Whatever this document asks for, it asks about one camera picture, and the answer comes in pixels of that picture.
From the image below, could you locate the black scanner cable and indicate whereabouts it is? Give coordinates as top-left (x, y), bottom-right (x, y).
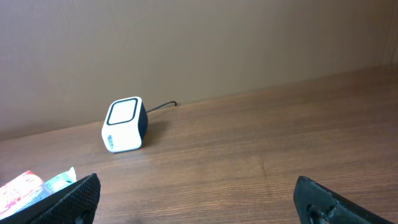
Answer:
top-left (146, 101), bottom-right (178, 113)

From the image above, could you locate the teal tissue pack wrapper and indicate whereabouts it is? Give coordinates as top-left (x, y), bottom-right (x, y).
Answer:
top-left (1, 167), bottom-right (76, 220)

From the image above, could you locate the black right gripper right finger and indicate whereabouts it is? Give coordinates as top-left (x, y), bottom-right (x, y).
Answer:
top-left (294, 176), bottom-right (392, 224)

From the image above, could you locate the white barcode scanner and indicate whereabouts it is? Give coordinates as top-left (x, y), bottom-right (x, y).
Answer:
top-left (101, 96), bottom-right (149, 153)

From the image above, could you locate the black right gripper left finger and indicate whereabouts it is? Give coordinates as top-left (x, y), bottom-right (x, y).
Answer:
top-left (1, 173), bottom-right (101, 224)

